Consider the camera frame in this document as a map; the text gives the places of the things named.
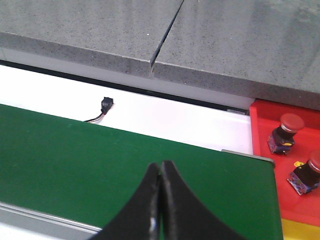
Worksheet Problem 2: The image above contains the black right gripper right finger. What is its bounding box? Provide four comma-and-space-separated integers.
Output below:
161, 160, 244, 240

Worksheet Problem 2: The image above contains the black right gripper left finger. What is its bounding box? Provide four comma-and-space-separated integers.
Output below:
91, 163, 161, 240

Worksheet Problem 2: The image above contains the green conveyor belt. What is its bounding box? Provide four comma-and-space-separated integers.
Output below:
0, 105, 283, 240

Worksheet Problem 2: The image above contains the yellow tray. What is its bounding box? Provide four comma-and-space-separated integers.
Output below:
281, 218, 320, 240

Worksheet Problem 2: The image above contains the red mushroom push button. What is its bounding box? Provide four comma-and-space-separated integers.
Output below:
287, 149, 320, 196
267, 113, 305, 155

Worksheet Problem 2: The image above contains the red object at right edge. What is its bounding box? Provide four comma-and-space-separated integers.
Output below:
249, 99, 320, 226

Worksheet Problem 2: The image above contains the grey stone slab left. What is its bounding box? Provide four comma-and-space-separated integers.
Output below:
0, 0, 182, 77

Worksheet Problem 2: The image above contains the grey stone slab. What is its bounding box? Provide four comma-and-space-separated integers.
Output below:
0, 0, 182, 77
153, 0, 320, 110

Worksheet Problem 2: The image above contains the grey stone slab right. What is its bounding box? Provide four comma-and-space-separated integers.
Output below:
153, 0, 320, 110

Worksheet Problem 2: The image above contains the aluminium conveyor side rail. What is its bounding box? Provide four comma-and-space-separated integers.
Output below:
0, 202, 102, 240

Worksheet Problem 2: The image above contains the black sensor connector with wires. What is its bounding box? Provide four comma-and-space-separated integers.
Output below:
84, 97, 114, 123

